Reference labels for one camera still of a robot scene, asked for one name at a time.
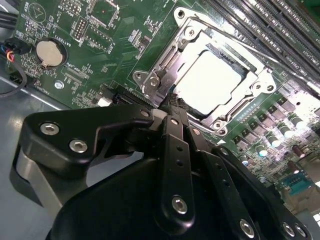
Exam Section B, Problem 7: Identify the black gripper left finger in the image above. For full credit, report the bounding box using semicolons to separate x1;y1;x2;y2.
9;92;196;237

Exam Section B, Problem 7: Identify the metal socket cover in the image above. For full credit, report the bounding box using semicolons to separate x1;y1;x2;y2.
143;18;266;132

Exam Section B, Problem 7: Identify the silver topped CPU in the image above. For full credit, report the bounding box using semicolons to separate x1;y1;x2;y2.
173;47;258;118

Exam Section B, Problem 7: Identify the thin wire locking lever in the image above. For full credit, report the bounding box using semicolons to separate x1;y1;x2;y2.
199;22;272;76

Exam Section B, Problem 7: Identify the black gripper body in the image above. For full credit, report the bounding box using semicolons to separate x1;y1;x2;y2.
49;156;240;240

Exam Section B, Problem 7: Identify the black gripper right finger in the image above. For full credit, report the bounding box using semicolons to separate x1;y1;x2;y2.
178;98;315;240

